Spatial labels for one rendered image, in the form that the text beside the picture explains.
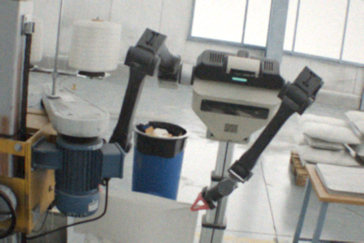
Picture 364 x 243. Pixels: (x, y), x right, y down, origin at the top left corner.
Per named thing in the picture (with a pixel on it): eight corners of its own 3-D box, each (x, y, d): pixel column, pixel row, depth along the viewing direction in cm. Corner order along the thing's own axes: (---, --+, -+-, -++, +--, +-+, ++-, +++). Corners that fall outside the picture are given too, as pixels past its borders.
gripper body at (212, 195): (202, 197, 188) (218, 186, 187) (203, 187, 198) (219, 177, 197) (212, 210, 189) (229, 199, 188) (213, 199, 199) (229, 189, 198)
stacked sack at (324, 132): (354, 138, 536) (356, 127, 533) (359, 149, 496) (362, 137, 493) (299, 128, 547) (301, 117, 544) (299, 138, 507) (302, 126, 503)
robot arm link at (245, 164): (314, 97, 169) (290, 78, 170) (311, 103, 164) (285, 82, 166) (251, 179, 193) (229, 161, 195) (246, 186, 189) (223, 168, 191)
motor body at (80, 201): (103, 205, 170) (107, 135, 163) (93, 224, 155) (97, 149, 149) (61, 197, 170) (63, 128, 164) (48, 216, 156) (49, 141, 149)
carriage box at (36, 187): (59, 197, 184) (62, 115, 175) (30, 237, 151) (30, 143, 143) (0, 186, 184) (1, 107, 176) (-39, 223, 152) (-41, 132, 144)
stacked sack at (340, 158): (348, 158, 543) (351, 147, 540) (358, 171, 502) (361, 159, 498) (294, 151, 546) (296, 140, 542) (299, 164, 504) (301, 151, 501)
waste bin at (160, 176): (182, 193, 468) (192, 125, 451) (179, 216, 418) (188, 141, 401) (130, 186, 469) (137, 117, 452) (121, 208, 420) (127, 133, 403)
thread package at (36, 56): (47, 61, 173) (52, 14, 168) (34, 67, 159) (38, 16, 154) (10, 57, 173) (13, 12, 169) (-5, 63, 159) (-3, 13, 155)
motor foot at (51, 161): (68, 164, 161) (69, 139, 159) (58, 177, 150) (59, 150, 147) (42, 160, 161) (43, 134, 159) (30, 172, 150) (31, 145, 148)
